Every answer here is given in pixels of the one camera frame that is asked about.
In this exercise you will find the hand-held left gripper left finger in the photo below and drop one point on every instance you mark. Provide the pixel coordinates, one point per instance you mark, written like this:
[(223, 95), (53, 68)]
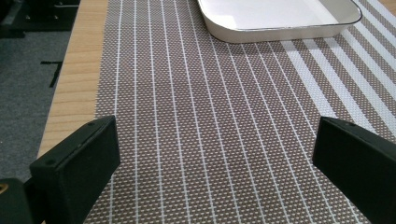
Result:
[(74, 168)]

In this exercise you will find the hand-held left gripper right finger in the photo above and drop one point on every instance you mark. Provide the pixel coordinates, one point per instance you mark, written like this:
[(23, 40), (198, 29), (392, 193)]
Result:
[(358, 165)]

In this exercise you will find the white enamel tray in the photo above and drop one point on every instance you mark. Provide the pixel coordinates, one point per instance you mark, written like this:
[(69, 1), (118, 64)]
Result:
[(267, 15)]

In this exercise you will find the black tape floor mark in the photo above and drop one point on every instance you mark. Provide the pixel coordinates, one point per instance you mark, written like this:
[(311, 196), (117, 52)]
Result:
[(54, 70)]

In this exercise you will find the striped woven placemat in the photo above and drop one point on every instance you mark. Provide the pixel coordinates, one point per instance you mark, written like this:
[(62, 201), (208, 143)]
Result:
[(211, 130)]

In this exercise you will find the black stand base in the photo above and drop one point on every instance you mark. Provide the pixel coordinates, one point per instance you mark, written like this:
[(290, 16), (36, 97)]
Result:
[(37, 15)]

